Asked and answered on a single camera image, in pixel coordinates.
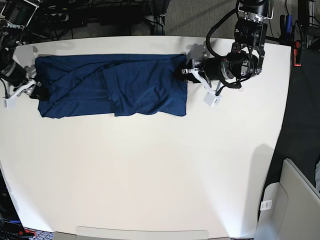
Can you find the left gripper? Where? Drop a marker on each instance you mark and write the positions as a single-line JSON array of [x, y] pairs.
[[212, 72]]

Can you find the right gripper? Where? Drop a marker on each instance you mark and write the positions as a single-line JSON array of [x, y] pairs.
[[17, 77]]

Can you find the blue long-sleeve shirt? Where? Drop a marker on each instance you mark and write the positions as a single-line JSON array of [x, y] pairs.
[[119, 84]]

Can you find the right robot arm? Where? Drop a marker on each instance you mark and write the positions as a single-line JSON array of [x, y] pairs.
[[15, 17]]

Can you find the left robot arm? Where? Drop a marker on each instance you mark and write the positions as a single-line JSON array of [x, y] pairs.
[[245, 59]]

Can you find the red clamp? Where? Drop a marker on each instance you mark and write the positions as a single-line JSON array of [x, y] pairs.
[[297, 53]]

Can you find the black box with label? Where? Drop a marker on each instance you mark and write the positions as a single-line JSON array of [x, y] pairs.
[[8, 213]]

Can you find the white barcode tag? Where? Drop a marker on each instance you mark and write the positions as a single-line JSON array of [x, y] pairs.
[[266, 205]]

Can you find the grey plastic bin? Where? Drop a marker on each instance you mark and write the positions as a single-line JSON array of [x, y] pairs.
[[295, 212]]

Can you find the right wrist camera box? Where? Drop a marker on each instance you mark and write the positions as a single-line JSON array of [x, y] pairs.
[[9, 103]]

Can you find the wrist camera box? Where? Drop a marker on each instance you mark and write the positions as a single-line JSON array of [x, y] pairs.
[[212, 100], [9, 103]]

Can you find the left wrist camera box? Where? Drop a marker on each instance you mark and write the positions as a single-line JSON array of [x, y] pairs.
[[212, 100]]

